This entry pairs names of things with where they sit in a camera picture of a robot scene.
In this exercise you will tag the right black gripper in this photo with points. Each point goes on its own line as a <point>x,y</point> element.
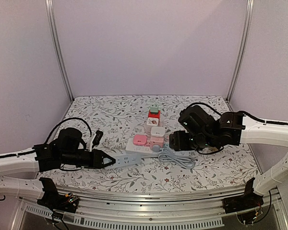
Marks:
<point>174,141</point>

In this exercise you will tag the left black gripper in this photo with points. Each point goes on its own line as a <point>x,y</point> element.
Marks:
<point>95,162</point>

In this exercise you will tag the grey-blue power strip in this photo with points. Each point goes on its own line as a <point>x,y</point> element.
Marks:
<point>125,160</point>

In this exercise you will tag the pink plug adapter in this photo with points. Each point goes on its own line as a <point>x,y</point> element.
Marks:
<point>139,140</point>

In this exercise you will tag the white square plug adapter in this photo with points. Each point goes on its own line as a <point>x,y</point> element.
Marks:
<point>157,131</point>

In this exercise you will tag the white power strip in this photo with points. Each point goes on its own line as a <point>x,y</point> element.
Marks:
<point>144,151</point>

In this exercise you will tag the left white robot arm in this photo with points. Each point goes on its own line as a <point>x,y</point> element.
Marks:
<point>39,158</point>

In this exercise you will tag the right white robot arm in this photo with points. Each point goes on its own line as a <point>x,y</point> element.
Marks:
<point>236,128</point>

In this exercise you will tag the red cube socket adapter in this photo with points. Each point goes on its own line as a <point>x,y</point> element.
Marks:
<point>154,115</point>

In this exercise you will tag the pink cube socket adapter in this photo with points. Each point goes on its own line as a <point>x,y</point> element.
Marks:
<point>156,141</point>

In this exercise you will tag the white cartoon cube adapter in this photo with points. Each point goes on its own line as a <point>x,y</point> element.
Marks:
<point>152,122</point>

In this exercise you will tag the mint green cube adapter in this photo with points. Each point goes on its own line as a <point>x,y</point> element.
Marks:
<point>154,109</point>

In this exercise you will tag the aluminium front rail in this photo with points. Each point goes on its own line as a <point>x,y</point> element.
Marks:
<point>195,210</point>

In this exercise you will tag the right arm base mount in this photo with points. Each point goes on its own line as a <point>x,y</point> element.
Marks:
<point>249,199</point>

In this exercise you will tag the right aluminium frame post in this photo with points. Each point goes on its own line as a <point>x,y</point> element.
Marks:
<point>242,48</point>

